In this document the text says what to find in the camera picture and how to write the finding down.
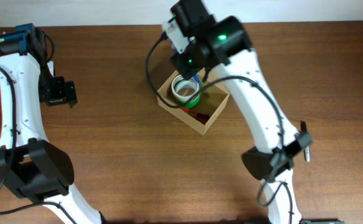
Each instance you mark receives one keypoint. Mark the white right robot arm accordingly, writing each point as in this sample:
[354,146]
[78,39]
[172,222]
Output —
[224,48]

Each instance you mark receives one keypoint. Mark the cream masking tape roll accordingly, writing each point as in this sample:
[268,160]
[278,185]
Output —
[184,89]

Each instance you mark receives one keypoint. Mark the brown cardboard box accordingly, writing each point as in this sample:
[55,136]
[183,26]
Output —
[213,100]

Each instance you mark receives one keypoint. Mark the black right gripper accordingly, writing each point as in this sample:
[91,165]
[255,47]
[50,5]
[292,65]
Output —
[188,70]

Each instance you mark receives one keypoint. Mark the black and white marker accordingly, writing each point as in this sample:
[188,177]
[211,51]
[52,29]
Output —
[307,149]

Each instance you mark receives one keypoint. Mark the green tape roll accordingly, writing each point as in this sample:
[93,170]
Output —
[188,101]

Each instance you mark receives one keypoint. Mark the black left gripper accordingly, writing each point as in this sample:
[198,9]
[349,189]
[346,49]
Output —
[66,93]

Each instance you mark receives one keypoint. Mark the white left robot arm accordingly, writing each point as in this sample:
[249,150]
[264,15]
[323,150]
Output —
[30,166]

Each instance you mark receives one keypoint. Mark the blue pen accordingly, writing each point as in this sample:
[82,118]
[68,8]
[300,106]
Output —
[196,79]

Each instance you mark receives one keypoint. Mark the orange utility knife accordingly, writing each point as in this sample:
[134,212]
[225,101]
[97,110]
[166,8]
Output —
[199,116]

